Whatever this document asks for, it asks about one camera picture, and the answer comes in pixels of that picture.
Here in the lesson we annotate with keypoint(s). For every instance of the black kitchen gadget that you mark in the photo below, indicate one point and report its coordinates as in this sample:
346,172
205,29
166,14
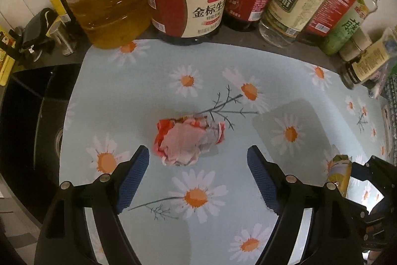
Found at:
37,29

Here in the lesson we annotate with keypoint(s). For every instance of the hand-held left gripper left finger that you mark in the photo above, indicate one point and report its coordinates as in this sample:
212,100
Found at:
133,178

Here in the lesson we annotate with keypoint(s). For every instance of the yellow label sauce bottle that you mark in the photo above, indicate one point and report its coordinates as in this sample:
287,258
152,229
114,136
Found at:
369,64

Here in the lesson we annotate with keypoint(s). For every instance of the pink wrapper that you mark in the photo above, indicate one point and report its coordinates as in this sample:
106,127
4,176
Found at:
183,140

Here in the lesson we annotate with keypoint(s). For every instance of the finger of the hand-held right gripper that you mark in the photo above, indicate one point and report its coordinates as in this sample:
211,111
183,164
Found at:
359,170
372,221

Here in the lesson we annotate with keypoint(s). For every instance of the yellow snack packet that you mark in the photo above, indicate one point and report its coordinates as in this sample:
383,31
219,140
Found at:
339,173

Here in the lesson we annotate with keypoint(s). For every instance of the blue daisy-print table mat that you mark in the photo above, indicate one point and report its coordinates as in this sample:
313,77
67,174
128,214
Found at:
217,91

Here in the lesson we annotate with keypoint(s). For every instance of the packet of dish cloths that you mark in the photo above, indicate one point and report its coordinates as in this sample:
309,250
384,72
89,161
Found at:
389,88

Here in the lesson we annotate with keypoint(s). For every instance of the green label bottle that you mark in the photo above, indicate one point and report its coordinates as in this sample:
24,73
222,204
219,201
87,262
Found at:
347,32

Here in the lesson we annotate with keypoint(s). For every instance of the black kitchen sink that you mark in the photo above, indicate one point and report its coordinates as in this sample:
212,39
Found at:
31,128

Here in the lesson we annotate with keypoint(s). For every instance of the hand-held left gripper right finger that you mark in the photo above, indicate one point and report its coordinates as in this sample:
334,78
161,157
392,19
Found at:
263,181

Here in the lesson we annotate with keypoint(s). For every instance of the small seasoning jar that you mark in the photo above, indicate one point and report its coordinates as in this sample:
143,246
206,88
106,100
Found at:
356,46

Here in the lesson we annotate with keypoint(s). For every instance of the yellow cardboard box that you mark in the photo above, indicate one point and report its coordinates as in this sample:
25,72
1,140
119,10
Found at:
4,63

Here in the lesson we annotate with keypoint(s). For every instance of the small metal cylinder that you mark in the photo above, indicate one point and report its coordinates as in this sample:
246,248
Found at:
65,40

